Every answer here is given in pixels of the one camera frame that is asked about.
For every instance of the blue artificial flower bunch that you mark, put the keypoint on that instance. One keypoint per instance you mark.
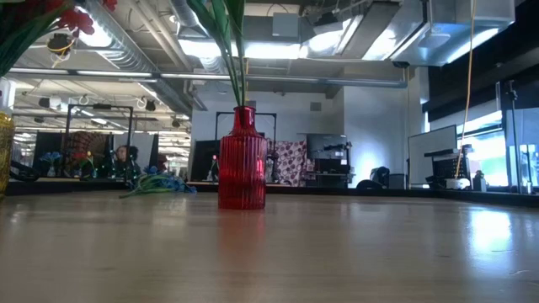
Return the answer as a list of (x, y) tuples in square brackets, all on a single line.
[(168, 184)]

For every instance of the red artificial flower bunch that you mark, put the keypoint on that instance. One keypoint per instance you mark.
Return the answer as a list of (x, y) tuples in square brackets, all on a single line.
[(78, 21), (110, 4)]

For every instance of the red ribbed glass vase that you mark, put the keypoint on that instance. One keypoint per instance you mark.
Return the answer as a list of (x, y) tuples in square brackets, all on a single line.
[(242, 168)]

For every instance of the red and yellow flowers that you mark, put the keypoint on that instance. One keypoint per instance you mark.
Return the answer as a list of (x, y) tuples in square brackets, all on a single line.
[(83, 160)]

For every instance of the blue flowers in vase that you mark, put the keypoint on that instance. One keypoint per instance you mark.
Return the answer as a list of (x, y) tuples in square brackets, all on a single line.
[(50, 159)]

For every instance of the yellow ribbed glass vase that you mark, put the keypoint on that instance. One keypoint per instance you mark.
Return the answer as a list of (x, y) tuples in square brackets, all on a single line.
[(5, 160)]

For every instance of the pink patterned cloth panel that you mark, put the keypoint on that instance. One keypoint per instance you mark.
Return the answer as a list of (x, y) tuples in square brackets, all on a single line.
[(290, 162)]

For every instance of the black monitor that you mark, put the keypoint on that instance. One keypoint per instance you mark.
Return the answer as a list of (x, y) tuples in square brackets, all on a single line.
[(326, 145)]

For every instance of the grey ceiling pipe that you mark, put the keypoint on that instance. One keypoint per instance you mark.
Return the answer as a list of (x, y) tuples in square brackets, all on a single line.
[(337, 81)]

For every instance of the fluorescent ceiling light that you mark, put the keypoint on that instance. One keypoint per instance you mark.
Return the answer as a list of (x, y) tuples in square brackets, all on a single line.
[(273, 50)]

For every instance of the black office chair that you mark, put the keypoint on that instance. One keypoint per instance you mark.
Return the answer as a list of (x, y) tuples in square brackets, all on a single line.
[(377, 179)]

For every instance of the person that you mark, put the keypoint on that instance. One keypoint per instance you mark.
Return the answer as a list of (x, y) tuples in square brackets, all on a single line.
[(125, 159)]

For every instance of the whiteboard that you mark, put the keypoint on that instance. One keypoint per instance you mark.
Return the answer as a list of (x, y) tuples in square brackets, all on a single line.
[(431, 153)]

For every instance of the black equipment cart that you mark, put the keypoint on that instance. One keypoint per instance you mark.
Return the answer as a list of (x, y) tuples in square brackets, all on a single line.
[(448, 166)]

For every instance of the red black patterned panel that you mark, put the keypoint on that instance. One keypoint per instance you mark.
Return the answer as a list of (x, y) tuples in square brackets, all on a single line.
[(86, 145)]

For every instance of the black pole stand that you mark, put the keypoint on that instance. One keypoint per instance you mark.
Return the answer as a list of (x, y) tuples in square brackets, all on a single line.
[(513, 134)]

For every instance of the silver ventilation duct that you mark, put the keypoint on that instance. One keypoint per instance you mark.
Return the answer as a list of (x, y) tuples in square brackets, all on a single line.
[(442, 42)]

